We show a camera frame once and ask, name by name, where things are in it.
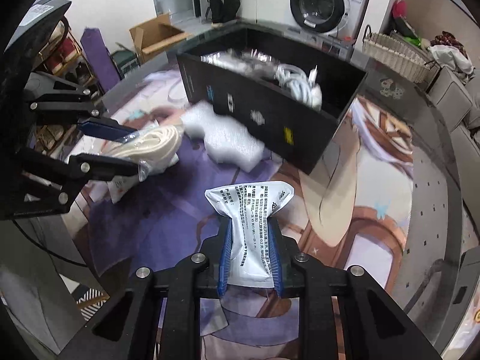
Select grey sofa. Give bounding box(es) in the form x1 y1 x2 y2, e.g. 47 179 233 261
428 67 480 225

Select purple rolled mat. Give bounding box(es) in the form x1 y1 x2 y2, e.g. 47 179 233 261
80 28 120 93

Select white foam wrap piece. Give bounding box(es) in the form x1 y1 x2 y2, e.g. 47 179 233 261
181 101 265 172

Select white medicine sachet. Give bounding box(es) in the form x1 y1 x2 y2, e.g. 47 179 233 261
205 181 295 289

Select white washing machine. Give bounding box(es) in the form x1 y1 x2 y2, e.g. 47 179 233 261
289 0 368 41

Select woven wicker basket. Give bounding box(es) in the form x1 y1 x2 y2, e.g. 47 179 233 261
362 24 432 84

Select pile of clothes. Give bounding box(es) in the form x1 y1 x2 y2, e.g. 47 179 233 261
391 0 475 84

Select brown cardboard box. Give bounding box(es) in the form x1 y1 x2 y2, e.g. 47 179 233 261
129 13 189 64

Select dark green box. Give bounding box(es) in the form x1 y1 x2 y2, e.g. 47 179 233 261
111 49 140 79

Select white cable bundle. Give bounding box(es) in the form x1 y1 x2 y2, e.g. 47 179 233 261
275 63 324 112

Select black cardboard box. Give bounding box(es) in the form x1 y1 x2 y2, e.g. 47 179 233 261
176 21 367 174

